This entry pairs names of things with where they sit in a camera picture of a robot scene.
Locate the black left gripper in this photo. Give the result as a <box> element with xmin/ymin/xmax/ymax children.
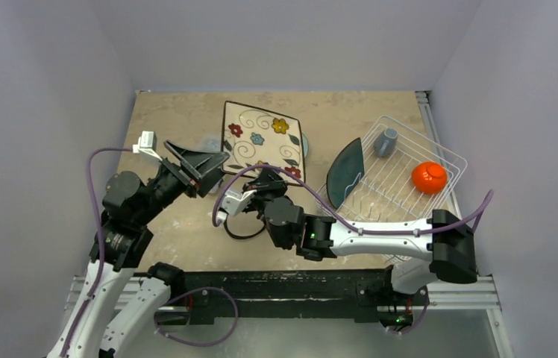
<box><xmin>134</xmin><ymin>140</ymin><xmax>228</xmax><ymax>226</ymax></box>

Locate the floral square plate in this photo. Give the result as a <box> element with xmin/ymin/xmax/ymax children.
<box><xmin>221</xmin><ymin>101</ymin><xmax>308</xmax><ymax>181</ymax></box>

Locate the teal square plate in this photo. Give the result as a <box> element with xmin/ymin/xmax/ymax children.
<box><xmin>326</xmin><ymin>138</ymin><xmax>365</xmax><ymax>210</ymax></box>

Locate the grey mug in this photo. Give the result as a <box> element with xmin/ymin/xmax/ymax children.
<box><xmin>374</xmin><ymin>128</ymin><xmax>398</xmax><ymax>157</ymax></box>

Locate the orange bowl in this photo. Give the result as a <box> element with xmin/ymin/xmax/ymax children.
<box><xmin>411</xmin><ymin>161</ymin><xmax>448</xmax><ymax>195</ymax></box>

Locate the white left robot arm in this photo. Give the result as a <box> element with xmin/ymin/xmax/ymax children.
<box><xmin>48</xmin><ymin>140</ymin><xmax>229</xmax><ymax>357</ymax></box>

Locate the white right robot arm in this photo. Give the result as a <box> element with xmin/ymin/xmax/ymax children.
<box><xmin>242</xmin><ymin>169</ymin><xmax>477</xmax><ymax>304</ymax></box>

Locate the clear plastic box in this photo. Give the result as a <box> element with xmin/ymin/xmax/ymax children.
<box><xmin>199</xmin><ymin>134</ymin><xmax>222</xmax><ymax>152</ymax></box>

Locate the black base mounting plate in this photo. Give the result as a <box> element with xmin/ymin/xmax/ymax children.
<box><xmin>137</xmin><ymin>269</ymin><xmax>430</xmax><ymax>327</ymax></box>

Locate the black coiled cable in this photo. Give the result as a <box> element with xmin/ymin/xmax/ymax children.
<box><xmin>222</xmin><ymin>217</ymin><xmax>268</xmax><ymax>241</ymax></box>

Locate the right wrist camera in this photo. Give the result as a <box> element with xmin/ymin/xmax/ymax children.
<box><xmin>218</xmin><ymin>189</ymin><xmax>257</xmax><ymax>219</ymax></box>

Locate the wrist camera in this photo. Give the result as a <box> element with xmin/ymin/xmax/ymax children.
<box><xmin>131</xmin><ymin>131</ymin><xmax>162</xmax><ymax>162</ymax></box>
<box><xmin>218</xmin><ymin>189</ymin><xmax>257</xmax><ymax>219</ymax></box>

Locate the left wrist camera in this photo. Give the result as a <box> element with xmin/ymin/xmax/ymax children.
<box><xmin>131</xmin><ymin>131</ymin><xmax>162</xmax><ymax>162</ymax></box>

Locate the white wire dish rack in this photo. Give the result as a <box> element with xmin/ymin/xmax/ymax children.
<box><xmin>314</xmin><ymin>115</ymin><xmax>468</xmax><ymax>264</ymax></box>

